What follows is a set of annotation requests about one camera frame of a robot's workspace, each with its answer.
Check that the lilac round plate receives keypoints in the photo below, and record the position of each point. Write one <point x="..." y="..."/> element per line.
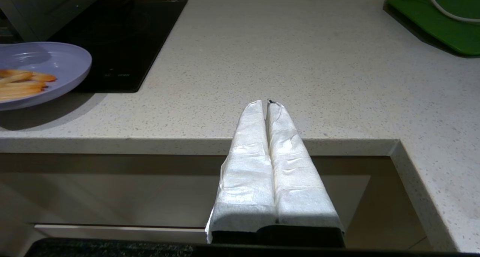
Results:
<point x="60" y="60"/>

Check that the green plastic tray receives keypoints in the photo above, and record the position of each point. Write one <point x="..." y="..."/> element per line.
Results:
<point x="431" y="24"/>

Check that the black induction cooktop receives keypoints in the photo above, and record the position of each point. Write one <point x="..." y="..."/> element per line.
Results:
<point x="123" y="36"/>

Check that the silver Panasonic microwave oven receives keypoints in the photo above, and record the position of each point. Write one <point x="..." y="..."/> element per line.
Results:
<point x="45" y="9"/>

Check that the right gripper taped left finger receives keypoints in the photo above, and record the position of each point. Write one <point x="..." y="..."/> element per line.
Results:
<point x="247" y="174"/>

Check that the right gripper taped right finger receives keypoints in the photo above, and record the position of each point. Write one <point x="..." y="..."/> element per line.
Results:
<point x="296" y="182"/>

